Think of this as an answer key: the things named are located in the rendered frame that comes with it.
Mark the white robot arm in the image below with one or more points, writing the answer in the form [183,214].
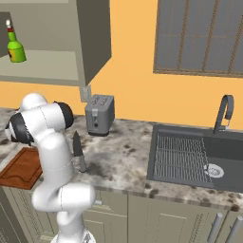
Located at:
[52,152]

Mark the black kitchen knife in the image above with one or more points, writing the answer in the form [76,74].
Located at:
[78,150]

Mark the dark grey sink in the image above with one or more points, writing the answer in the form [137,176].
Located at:
[193,158]

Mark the brown wooden cutting board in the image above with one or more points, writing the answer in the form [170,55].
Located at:
[23,169]

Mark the grey two-slot toaster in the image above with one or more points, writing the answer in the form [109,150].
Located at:
[99,115]

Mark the dark grey tap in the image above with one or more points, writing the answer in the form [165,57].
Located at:
[224,114]

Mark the grey window blind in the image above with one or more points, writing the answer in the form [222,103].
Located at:
[198,36]

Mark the green glass bottle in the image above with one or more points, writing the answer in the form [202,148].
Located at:
[15,49]

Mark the white wall socket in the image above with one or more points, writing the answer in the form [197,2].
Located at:
[85,93]

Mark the open grey wall cabinet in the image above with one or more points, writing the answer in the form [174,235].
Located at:
[63,41]

